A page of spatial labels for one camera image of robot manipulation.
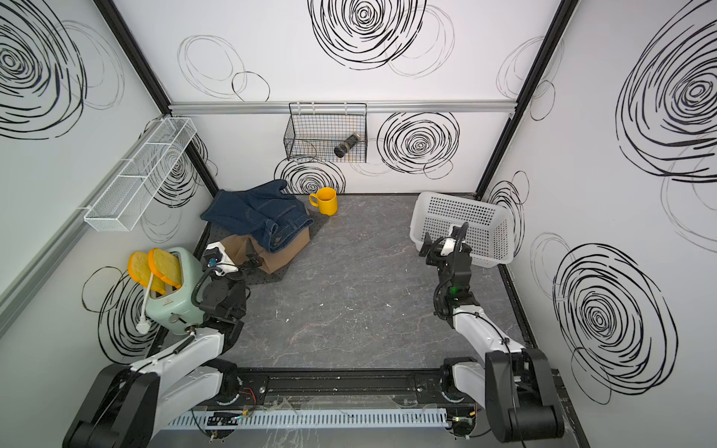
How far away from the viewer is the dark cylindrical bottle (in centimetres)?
91

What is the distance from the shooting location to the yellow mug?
1.11 metres

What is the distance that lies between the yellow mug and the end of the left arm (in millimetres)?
469
